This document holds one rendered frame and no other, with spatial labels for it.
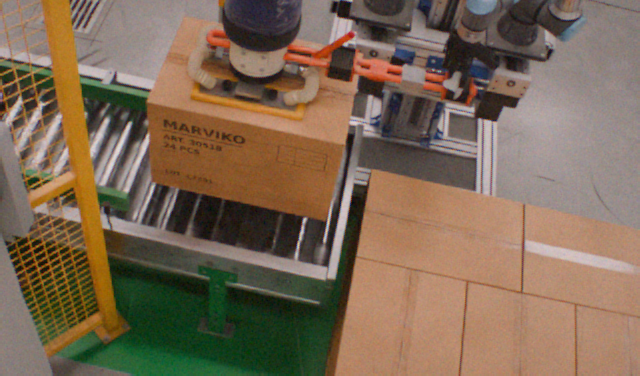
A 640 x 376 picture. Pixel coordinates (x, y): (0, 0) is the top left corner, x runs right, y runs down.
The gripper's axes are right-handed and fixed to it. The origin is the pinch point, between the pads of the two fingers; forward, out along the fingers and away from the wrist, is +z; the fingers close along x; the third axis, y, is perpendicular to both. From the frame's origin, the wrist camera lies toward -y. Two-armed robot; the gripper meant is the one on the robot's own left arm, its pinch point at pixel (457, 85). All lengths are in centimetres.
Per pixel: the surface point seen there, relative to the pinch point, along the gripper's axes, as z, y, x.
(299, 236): 67, 37, 19
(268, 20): -19, 57, 10
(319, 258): 67, 29, 26
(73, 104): -9, 100, 44
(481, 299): 67, -29, 30
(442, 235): 67, -13, 6
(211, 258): 66, 64, 36
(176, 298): 121, 80, 24
